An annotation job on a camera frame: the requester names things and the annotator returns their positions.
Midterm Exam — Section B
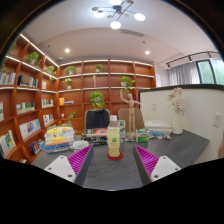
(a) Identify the stack of colourful books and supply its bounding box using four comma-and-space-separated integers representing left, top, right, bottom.
43, 124, 76, 155

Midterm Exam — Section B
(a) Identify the grey curtain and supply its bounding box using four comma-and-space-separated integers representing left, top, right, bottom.
167, 61, 201, 87

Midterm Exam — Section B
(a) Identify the stack of white boxes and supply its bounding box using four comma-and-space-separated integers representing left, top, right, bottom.
143, 119, 174, 136

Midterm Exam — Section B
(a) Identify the black track light rail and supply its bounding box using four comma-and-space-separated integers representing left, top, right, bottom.
165, 50, 221, 70

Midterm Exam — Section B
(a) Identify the branched ceiling lamp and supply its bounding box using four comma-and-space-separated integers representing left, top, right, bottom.
91, 0, 147, 31

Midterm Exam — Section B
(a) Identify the tall green white carton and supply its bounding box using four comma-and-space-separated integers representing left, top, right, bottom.
118, 119, 127, 139

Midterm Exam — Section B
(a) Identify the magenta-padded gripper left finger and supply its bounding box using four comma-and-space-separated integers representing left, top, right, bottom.
43, 144, 95, 187

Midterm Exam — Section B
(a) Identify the wooden shelf unit with books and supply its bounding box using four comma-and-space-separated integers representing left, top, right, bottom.
0, 33, 157, 165

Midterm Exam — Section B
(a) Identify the white vase with flowers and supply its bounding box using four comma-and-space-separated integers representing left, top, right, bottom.
167, 87, 186, 136

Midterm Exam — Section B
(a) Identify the window with dark frame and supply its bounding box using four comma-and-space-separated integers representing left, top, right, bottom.
196, 58, 224, 86

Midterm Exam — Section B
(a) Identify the yellow drink bottle white cap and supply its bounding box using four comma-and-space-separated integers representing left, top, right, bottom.
106, 114, 122, 158

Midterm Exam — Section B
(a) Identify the beige chair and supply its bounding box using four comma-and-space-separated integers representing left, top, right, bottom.
117, 108, 145, 133

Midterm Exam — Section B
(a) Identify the white wall socket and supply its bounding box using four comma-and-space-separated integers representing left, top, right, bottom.
213, 112, 223, 129

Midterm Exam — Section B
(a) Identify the ceiling air vent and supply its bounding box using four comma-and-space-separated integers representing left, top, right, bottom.
119, 28, 145, 38

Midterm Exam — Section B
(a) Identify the wooden artist mannequin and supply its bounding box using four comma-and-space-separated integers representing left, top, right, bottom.
119, 89, 144, 140

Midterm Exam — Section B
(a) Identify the chair with dark jacket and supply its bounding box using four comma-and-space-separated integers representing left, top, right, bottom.
83, 108, 112, 131

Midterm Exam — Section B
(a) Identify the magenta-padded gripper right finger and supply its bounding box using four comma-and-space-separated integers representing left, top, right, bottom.
132, 144, 182, 187

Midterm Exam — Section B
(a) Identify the green and white box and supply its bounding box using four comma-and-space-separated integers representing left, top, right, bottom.
135, 128, 150, 144

